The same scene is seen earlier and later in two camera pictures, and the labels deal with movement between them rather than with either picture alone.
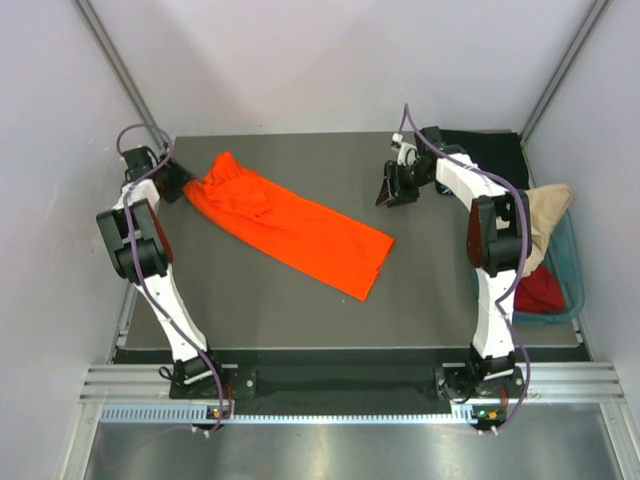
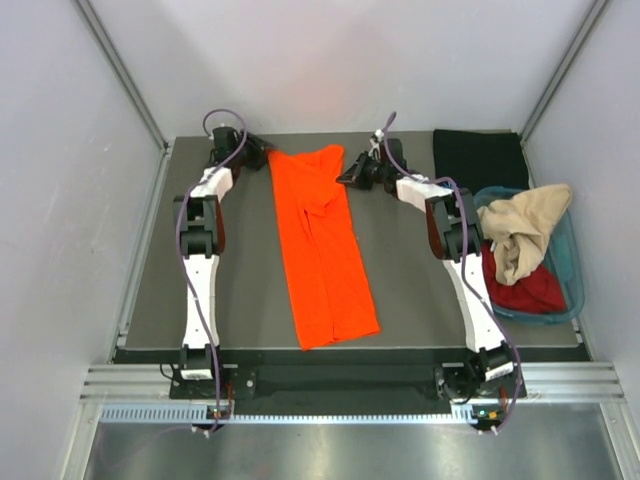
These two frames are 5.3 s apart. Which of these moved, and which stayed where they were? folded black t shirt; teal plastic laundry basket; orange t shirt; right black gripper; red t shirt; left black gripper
Moved: orange t shirt; right black gripper; left black gripper
Stayed: folded black t shirt; red t shirt; teal plastic laundry basket
